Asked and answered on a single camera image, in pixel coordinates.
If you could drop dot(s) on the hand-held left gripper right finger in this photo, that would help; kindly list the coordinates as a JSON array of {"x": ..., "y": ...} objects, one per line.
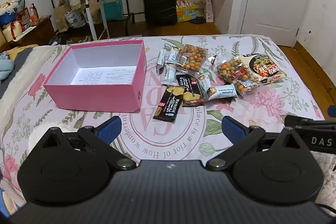
[{"x": 232, "y": 129}]

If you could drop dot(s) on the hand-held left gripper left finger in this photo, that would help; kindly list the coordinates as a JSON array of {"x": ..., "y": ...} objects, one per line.
[{"x": 110, "y": 129}]

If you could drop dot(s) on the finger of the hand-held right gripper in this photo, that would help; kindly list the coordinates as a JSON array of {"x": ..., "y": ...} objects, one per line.
[
  {"x": 332, "y": 110},
  {"x": 296, "y": 119}
]

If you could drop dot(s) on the pink cardboard box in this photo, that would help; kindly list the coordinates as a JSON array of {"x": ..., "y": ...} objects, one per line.
[{"x": 92, "y": 98}]

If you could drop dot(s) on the black snack packet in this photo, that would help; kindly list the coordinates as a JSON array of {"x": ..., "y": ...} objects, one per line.
[
  {"x": 189, "y": 90},
  {"x": 168, "y": 104}
]

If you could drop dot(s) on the beige instant noodle packet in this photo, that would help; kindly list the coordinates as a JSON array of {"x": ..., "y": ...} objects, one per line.
[{"x": 266, "y": 66}]

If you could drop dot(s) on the black bag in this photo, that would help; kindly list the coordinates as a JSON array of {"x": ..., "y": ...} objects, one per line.
[{"x": 56, "y": 40}]

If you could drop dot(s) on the grey blanket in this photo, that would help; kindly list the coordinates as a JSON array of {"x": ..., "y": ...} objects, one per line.
[{"x": 8, "y": 87}]

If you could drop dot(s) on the black round base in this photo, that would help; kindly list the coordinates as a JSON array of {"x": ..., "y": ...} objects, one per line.
[{"x": 197, "y": 20}]

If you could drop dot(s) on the patterned grey bag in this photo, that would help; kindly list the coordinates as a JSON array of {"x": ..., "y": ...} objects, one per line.
[{"x": 74, "y": 19}]

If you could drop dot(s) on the teal bag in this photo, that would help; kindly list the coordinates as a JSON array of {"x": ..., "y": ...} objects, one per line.
[{"x": 113, "y": 10}]

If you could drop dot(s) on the brown paper bag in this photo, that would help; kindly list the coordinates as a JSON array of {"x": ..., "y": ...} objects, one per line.
[{"x": 96, "y": 10}]

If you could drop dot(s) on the wooden cabinet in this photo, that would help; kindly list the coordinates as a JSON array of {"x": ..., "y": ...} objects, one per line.
[{"x": 39, "y": 32}]

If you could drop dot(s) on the white and pink packet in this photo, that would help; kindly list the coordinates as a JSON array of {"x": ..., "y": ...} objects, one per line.
[{"x": 208, "y": 11}]

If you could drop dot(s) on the light blue cloth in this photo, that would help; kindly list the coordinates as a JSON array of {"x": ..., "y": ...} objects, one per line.
[{"x": 5, "y": 66}]

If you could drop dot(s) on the colourful cardboard box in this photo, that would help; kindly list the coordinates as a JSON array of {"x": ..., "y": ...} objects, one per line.
[{"x": 185, "y": 13}]

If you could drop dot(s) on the kraft paper bag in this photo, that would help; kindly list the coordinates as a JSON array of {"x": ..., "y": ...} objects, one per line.
[{"x": 61, "y": 14}]

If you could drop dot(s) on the black suitcase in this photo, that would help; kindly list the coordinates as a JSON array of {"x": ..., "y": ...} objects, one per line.
[{"x": 159, "y": 3}]

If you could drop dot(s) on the orange bottle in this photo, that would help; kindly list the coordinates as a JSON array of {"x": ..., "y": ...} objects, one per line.
[{"x": 34, "y": 14}]

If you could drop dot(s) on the white gift box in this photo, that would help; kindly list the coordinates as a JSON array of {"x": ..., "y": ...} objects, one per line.
[{"x": 11, "y": 29}]

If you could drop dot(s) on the red box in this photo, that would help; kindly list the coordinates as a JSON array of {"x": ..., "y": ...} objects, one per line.
[{"x": 24, "y": 16}]

